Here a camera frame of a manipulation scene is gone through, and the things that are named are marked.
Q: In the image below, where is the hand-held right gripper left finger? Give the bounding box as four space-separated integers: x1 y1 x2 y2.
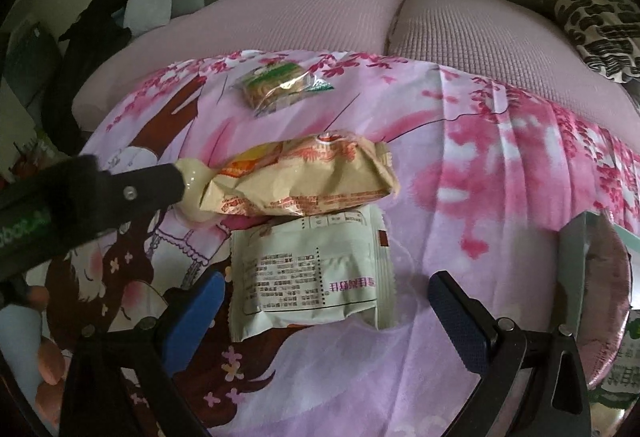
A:
60 269 228 437

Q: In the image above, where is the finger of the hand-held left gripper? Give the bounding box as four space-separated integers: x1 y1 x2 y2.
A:
101 162 186 232

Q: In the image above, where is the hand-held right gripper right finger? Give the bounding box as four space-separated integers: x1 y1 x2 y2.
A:
427 269 593 437

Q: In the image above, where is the cream bread packet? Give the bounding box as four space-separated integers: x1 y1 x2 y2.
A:
227 204 396 343

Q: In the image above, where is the white tray with green rim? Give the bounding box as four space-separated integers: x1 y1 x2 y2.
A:
557 211 640 423

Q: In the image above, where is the beige red-print bread packet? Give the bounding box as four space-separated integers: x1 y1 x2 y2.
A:
175 129 401 223

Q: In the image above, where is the large green white snack packet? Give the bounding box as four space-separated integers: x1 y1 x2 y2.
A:
587 312 640 418

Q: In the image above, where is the pink snack packet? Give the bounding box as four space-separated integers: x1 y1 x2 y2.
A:
582 227 633 390

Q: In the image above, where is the dark clothing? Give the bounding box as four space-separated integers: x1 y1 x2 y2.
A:
42 0 138 142

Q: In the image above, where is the grey blue cloth bundle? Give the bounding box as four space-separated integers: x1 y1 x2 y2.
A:
0 19 61 118

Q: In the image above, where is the pink printed blanket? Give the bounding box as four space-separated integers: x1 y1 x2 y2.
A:
30 48 640 437

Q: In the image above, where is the small green cookie packet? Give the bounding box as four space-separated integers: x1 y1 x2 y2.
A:
227 62 336 118

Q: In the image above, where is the pink grey sofa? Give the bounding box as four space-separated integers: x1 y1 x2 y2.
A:
70 0 640 138

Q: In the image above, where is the black white patterned cushion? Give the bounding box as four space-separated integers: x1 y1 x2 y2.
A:
542 0 640 85

